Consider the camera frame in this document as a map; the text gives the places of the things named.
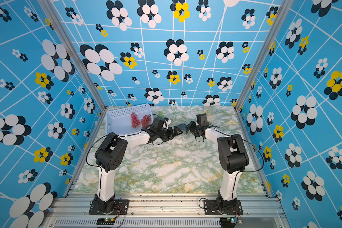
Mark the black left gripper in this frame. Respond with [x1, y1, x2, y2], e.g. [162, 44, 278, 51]
[157, 125, 183, 142]

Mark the red grape bunch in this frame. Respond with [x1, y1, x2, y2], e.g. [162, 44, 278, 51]
[131, 113, 141, 128]
[141, 115, 151, 129]

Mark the black grape bunch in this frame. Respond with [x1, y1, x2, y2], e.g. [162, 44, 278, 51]
[177, 123, 188, 132]

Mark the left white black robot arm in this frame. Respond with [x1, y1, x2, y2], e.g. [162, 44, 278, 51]
[94, 126, 183, 214]

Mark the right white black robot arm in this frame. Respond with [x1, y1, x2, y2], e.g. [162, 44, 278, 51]
[186, 121, 249, 214]

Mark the light blue perforated plastic basket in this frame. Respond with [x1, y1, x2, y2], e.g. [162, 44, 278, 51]
[105, 104, 153, 136]

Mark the right green circuit board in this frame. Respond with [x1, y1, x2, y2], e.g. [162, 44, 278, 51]
[220, 218, 238, 228]

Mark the green circuit board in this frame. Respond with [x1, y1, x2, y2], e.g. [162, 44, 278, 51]
[220, 218, 238, 228]
[96, 218, 116, 228]

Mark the left green circuit board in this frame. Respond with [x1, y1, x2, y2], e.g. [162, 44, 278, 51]
[96, 218, 116, 228]

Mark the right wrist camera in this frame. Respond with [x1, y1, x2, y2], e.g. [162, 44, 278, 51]
[196, 114, 210, 127]

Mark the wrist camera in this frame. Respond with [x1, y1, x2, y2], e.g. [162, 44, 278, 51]
[150, 116, 171, 131]
[196, 114, 210, 127]

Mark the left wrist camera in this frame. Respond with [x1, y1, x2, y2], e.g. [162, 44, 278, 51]
[150, 116, 171, 131]

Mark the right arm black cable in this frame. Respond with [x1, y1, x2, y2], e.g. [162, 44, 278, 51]
[195, 125, 265, 173]

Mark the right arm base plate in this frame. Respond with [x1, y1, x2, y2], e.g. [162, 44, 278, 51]
[202, 199, 244, 216]

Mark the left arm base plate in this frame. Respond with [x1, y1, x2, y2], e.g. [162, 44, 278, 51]
[89, 199, 130, 215]

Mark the aluminium front rail frame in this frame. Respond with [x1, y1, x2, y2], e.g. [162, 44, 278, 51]
[43, 193, 290, 228]

